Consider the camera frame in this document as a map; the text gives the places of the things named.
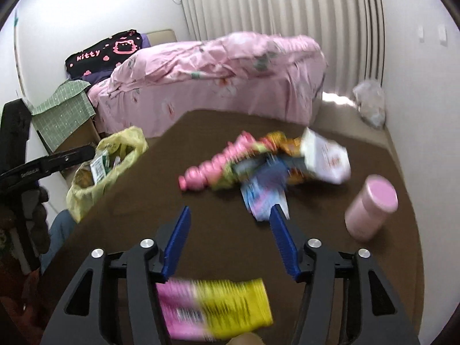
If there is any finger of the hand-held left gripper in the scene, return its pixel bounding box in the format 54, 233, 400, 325
38, 145, 96, 175

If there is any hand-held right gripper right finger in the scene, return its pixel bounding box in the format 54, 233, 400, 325
269, 204, 421, 345

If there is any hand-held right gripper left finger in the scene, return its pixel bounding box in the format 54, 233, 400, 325
40, 206, 192, 345

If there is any white packet with green label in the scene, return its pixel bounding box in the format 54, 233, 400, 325
89, 153, 110, 185

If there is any blue and pink wrapper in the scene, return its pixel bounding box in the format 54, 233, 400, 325
240, 156, 291, 221

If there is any yellow plastic bag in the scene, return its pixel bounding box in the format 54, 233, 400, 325
66, 126, 149, 223

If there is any pink and yellow snack packet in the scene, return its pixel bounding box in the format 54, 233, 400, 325
155, 277, 273, 341

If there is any yellow green snack packet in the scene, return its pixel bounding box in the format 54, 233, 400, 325
210, 158, 252, 192

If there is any orange snack packet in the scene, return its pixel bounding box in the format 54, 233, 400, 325
257, 130, 310, 184

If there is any person's left hand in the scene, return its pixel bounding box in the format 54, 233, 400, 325
21, 186, 50, 256

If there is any person's right hand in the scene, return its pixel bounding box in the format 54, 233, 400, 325
228, 332, 264, 345

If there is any crumpled orange clear wrapper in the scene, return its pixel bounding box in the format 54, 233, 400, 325
74, 162, 97, 189

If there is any green checked cloth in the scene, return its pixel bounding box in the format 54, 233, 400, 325
30, 79, 97, 153

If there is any person's leg in blue jeans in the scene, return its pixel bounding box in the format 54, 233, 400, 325
40, 208, 79, 275

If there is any pink caterpillar toy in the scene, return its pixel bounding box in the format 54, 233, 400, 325
179, 131, 257, 192

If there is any pink bottle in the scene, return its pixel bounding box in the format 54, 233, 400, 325
344, 174, 399, 244

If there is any black cat print blanket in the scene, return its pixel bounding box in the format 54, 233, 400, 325
65, 29, 143, 79

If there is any bed with pink floral sheet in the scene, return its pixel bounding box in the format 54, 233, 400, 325
86, 32, 328, 139

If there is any beige headboard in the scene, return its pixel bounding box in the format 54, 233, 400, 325
145, 29, 178, 47

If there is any white plastic bag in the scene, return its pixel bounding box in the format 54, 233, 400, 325
352, 80, 387, 129

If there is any pink floral duvet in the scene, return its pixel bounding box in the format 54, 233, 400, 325
108, 32, 326, 90

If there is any white pleated curtain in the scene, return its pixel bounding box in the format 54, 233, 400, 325
176, 0, 387, 96

